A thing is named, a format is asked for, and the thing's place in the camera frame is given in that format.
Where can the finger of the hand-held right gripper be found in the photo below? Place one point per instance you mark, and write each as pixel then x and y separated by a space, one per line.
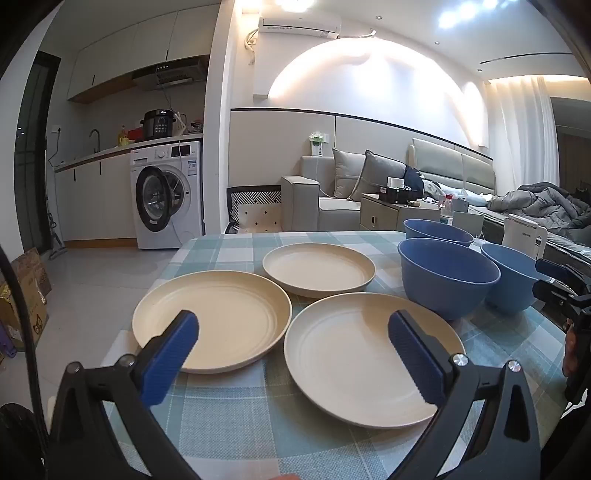
pixel 556 300
pixel 556 268

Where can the green checked tablecloth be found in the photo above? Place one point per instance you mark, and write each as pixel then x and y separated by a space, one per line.
pixel 258 406

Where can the dark curtain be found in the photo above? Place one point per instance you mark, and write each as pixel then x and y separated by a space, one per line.
pixel 575 147

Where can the grey sofa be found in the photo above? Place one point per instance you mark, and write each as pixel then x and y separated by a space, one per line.
pixel 314 203

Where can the dark glass door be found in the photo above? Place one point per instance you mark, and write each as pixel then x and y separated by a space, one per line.
pixel 34 152

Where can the light blue bowl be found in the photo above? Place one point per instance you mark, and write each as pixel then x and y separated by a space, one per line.
pixel 508 277

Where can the yellow bottle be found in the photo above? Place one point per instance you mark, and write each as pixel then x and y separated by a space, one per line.
pixel 123 137

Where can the white kitchen counter cabinets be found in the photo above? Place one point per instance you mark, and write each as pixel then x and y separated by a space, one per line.
pixel 92 203

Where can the brown cardboard box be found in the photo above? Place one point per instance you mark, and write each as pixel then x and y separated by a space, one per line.
pixel 34 267

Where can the padded bed headboard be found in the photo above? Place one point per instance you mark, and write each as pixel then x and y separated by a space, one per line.
pixel 457 161

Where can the floor mop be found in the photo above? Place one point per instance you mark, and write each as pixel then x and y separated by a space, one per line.
pixel 57 240

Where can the black pressure cooker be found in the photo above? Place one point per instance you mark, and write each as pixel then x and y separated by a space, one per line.
pixel 158 125

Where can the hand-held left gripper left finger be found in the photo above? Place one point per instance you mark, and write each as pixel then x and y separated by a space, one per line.
pixel 171 360

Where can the large dark blue bowl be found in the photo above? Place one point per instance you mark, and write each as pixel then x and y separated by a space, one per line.
pixel 443 281

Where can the white upper kitchen cabinets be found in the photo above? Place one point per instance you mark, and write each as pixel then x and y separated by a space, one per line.
pixel 129 50

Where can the cardboard box with cat print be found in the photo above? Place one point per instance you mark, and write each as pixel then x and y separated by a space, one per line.
pixel 18 318

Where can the grey duvet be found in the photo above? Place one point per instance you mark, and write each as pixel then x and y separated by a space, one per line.
pixel 540 205

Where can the white washing machine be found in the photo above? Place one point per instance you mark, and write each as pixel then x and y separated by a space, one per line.
pixel 173 194

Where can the light blue pillow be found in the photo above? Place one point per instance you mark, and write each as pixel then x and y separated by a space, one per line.
pixel 472 199

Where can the light grey cushion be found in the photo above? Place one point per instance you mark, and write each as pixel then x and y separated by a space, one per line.
pixel 347 173

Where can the white air conditioner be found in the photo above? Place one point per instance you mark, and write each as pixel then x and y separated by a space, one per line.
pixel 299 25

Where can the white electric kettle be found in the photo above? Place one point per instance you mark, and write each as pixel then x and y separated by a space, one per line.
pixel 521 235

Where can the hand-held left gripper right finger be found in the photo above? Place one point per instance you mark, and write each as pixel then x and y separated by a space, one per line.
pixel 415 360

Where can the black storage box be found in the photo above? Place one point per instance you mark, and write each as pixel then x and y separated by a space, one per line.
pixel 395 194

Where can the bed mattress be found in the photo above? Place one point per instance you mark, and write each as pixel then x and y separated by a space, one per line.
pixel 563 242

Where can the dark jacket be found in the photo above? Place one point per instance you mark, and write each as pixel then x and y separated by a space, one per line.
pixel 414 180

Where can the grey tissue box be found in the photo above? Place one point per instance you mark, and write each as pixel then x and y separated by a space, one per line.
pixel 467 224

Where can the small white box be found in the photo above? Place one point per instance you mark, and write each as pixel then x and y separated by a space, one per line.
pixel 395 182

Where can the plastic water bottle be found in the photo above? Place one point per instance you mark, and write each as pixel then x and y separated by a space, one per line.
pixel 446 210

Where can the grey side cabinet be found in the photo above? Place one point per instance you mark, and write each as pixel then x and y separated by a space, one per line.
pixel 383 214

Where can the wall socket with green plug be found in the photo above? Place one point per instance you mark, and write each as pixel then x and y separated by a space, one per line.
pixel 317 143

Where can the cream round plate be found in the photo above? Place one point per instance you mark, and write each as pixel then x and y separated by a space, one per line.
pixel 318 272
pixel 221 309
pixel 351 364

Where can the white curtain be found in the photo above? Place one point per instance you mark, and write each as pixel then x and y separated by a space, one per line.
pixel 519 134

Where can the dark grey cushion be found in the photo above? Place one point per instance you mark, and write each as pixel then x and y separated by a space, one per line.
pixel 378 177

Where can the kitchen faucet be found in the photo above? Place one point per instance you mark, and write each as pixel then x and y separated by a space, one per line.
pixel 96 138

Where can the range hood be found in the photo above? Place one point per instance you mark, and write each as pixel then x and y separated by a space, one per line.
pixel 173 74

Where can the person's right hand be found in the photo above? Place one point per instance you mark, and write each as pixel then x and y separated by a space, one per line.
pixel 569 355

